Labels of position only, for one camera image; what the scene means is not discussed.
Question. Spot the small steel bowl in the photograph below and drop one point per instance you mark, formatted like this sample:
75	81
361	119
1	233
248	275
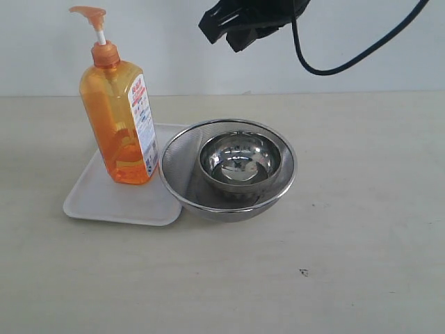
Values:
240	162

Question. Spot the steel mesh colander bowl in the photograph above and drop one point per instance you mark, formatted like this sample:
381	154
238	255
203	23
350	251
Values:
182	176

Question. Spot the orange dish soap pump bottle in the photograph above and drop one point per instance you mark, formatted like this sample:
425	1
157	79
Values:
114	95

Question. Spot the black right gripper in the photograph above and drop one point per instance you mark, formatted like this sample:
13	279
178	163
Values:
244	22

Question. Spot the white rectangular plastic tray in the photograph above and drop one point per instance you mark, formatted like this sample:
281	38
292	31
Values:
95	196

